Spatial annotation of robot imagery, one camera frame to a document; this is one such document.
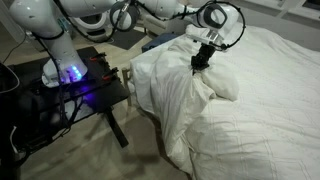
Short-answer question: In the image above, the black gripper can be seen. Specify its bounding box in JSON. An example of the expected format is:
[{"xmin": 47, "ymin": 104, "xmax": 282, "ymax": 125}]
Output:
[{"xmin": 190, "ymin": 43, "xmax": 217, "ymax": 75}]

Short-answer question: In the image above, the white quilted duvet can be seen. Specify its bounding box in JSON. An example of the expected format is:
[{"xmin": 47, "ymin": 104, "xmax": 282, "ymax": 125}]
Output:
[{"xmin": 149, "ymin": 23, "xmax": 320, "ymax": 180}]

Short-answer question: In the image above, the blue hard-shell suitcase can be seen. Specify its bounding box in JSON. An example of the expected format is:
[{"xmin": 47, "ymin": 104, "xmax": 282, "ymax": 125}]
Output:
[{"xmin": 141, "ymin": 32, "xmax": 181, "ymax": 54}]

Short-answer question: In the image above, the dark floor mat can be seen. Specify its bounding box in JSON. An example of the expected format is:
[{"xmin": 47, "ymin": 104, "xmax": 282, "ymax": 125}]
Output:
[{"xmin": 108, "ymin": 28, "xmax": 148, "ymax": 51}]

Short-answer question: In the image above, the black robot table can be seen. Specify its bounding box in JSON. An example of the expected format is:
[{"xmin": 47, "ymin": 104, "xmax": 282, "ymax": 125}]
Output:
[{"xmin": 0, "ymin": 45, "xmax": 131, "ymax": 168}]

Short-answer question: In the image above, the round white appliance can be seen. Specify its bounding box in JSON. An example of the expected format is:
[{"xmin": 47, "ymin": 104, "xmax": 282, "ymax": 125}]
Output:
[{"xmin": 68, "ymin": 13, "xmax": 114, "ymax": 43}]

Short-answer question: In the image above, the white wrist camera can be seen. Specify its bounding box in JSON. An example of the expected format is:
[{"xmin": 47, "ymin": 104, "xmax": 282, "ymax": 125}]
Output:
[{"xmin": 192, "ymin": 29, "xmax": 226, "ymax": 48}]

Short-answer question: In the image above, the light wooden bed frame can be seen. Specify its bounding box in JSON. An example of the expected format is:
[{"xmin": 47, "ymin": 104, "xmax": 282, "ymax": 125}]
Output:
[{"xmin": 121, "ymin": 68, "xmax": 135, "ymax": 108}]

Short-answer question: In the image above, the black clamp with orange handle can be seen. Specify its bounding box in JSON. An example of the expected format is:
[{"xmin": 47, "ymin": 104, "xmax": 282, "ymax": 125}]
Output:
[
  {"xmin": 101, "ymin": 67, "xmax": 120, "ymax": 82},
  {"xmin": 89, "ymin": 52, "xmax": 108, "ymax": 63}
]

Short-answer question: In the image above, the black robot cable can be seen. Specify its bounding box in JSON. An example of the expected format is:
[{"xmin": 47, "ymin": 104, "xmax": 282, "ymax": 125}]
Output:
[{"xmin": 1, "ymin": 0, "xmax": 247, "ymax": 129}]

